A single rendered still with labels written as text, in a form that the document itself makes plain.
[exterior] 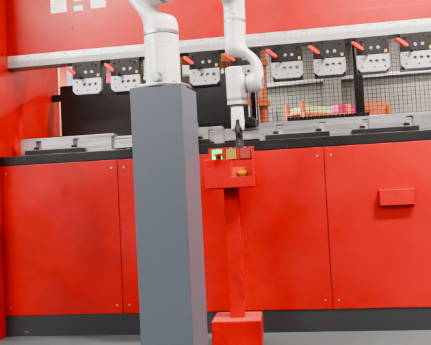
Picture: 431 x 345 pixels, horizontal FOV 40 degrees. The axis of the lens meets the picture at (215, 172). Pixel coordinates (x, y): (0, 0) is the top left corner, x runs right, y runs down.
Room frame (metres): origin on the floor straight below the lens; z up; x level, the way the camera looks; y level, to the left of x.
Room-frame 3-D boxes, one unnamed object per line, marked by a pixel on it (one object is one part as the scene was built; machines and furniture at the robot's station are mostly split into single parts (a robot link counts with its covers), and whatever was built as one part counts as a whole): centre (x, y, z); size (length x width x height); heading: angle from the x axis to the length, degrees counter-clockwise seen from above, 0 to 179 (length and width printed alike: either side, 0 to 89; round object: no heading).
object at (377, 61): (2.77, -0.77, 1.26); 0.15 x 0.09 x 0.17; 81
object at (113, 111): (3.46, 0.35, 1.12); 1.13 x 0.02 x 0.44; 81
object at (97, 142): (3.01, 0.74, 0.92); 0.50 x 0.06 x 0.10; 81
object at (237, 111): (2.44, -0.11, 0.95); 0.10 x 0.07 x 0.11; 173
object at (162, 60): (2.02, 0.16, 1.09); 0.19 x 0.19 x 0.18
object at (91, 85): (2.98, 0.62, 1.26); 0.15 x 0.09 x 0.17; 81
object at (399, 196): (2.61, -0.79, 0.59); 0.15 x 0.02 x 0.07; 81
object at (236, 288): (2.51, -0.06, 0.39); 0.06 x 0.06 x 0.54; 83
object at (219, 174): (2.51, -0.06, 0.75); 0.20 x 0.16 x 0.18; 83
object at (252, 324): (2.48, -0.06, 0.06); 0.25 x 0.20 x 0.12; 173
